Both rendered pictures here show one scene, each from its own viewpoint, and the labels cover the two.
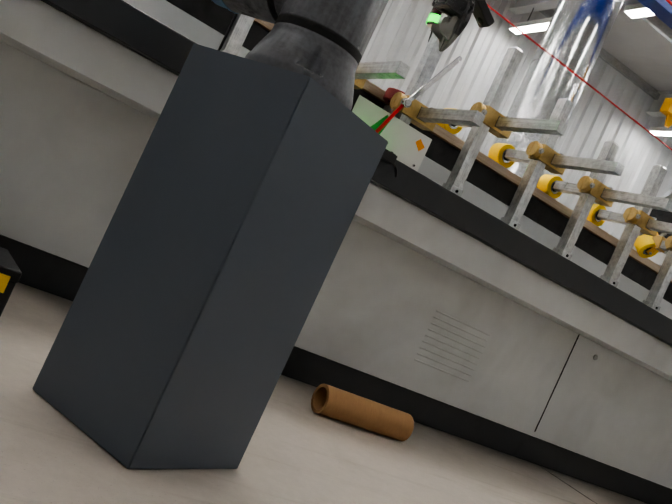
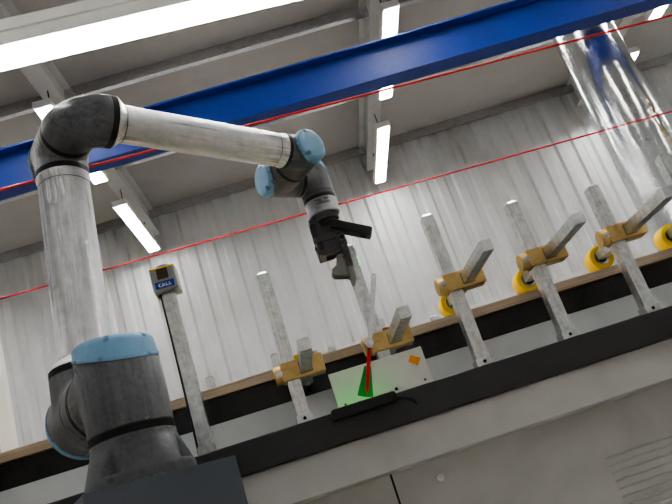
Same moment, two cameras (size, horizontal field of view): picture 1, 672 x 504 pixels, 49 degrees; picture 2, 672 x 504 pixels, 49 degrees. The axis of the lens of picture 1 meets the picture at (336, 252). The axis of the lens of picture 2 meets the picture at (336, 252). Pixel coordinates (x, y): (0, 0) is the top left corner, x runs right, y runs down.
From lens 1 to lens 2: 0.74 m
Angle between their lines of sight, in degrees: 28
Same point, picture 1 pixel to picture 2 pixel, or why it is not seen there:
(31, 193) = not seen: outside the picture
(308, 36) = (100, 449)
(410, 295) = (565, 468)
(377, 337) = not seen: outside the picture
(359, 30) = (134, 407)
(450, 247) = (532, 406)
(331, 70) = (129, 457)
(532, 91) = (622, 154)
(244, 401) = not seen: outside the picture
